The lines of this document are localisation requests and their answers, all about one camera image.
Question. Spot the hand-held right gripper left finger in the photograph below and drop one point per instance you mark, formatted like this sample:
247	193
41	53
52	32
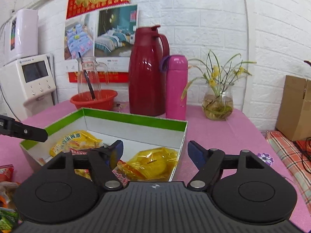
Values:
117	150

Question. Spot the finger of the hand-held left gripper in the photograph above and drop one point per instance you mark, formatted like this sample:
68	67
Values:
26	132

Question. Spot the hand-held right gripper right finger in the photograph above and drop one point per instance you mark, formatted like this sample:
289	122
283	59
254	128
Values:
195	153

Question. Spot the green and white cardboard box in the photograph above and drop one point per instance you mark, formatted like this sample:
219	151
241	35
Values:
133	131

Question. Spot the translucent yellow snack packet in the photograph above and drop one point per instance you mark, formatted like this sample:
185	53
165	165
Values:
153	162

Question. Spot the yellow printed snack packet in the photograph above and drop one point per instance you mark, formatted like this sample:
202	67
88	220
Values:
73	140

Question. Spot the large red snack packet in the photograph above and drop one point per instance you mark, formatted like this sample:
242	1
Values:
5	173

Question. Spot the clear orange snack packet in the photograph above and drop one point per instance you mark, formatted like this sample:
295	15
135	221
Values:
7	194

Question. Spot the green snack packet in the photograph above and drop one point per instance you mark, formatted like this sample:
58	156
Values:
7	219

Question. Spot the pink flowered tablecloth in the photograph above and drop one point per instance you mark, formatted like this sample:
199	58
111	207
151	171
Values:
218	133

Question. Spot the white dispenser with screen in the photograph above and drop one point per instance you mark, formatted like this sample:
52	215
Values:
34	87

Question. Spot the red plastic basin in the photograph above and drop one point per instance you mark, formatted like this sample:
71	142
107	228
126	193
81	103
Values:
104	102

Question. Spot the glass vase with plant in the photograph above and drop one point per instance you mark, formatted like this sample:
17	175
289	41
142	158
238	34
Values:
217	106

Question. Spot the pink thermos bottle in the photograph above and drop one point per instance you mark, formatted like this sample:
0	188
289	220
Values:
176	89

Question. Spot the glass pitcher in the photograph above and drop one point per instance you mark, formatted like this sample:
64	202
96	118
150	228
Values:
96	82

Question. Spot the black stirring stick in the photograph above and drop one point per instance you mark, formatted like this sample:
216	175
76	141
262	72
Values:
88	85

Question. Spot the dark red thermos jug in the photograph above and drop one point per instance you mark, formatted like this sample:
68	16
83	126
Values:
145	77

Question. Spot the plaid cloth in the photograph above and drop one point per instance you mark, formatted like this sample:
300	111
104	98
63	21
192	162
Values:
284	155

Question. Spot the white water purifier unit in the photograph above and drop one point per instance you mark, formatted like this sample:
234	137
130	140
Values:
23	34

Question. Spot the large brown cardboard box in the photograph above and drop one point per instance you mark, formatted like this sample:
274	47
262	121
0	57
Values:
295	106

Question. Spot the red paper wall strip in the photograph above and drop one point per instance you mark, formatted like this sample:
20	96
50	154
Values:
119	77

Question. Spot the bedding wall poster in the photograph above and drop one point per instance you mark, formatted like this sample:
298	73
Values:
114	31

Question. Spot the white wall pipe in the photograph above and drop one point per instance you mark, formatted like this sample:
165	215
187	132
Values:
246	41

